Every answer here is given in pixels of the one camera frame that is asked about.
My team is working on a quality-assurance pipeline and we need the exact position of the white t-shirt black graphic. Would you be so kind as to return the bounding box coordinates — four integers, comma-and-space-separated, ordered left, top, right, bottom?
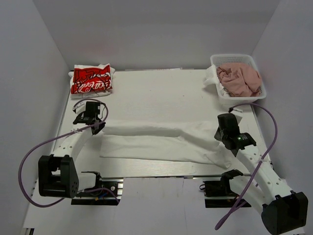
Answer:
100, 120, 232, 169

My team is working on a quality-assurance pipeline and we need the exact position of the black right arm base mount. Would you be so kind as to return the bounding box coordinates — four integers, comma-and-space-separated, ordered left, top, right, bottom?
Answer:
199, 169, 244, 209

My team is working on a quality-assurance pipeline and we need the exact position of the pink t-shirt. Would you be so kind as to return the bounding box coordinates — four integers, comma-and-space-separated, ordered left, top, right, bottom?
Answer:
217, 63, 262, 97

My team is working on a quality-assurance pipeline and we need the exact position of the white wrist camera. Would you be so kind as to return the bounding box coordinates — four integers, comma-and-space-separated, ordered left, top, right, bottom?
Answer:
228, 107, 243, 124
72, 101, 86, 115

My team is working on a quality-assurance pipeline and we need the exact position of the folded red coca-cola t-shirt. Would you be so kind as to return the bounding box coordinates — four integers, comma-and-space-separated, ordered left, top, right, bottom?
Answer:
68, 64, 115, 100

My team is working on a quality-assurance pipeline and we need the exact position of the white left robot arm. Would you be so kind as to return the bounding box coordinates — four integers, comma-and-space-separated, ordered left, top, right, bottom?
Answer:
38, 100, 107, 198

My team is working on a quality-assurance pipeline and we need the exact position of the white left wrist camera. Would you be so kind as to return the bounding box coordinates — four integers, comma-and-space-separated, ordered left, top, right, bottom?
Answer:
72, 101, 86, 115

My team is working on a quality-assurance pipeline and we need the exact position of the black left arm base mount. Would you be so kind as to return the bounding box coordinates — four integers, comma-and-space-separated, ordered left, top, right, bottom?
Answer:
71, 171, 123, 206

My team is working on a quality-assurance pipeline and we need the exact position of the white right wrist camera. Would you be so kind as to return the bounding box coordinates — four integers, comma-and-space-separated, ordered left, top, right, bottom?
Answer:
228, 107, 243, 124

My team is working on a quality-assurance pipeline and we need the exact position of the white plastic basket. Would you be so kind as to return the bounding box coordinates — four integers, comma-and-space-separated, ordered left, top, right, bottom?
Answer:
210, 54, 267, 107

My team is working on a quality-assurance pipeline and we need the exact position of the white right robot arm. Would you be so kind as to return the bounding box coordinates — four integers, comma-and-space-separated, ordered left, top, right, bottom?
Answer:
215, 113, 308, 235

